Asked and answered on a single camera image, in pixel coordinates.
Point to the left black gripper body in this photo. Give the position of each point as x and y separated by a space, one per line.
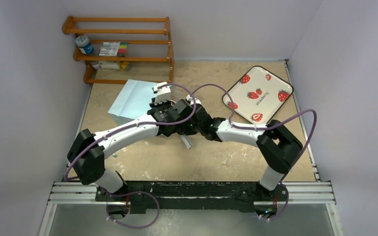
165 105

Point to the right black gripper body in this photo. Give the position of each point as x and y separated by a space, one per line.
193 127

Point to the metal tongs with white handle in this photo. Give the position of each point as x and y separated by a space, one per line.
186 140

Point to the light blue paper bag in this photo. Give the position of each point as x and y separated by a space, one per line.
132 102

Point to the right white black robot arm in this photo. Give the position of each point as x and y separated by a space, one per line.
278 146

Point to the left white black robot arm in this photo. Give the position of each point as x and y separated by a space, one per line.
89 150

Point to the white strawberry print tray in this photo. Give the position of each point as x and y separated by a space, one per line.
258 95

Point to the small yellow block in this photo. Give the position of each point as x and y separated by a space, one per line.
126 66

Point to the small white box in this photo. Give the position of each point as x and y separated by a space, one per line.
110 65

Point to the box of coloured markers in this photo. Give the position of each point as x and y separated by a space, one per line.
113 49

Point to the blue lidded jar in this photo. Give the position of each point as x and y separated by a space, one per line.
84 44

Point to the orange wooden shelf rack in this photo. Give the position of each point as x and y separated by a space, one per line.
70 26

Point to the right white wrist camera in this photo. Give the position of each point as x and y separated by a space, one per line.
194 100

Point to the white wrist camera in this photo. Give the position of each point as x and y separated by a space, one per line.
194 100
162 93

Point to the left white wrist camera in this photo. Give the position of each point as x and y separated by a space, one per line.
162 93

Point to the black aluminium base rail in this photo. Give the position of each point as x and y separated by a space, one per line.
244 196

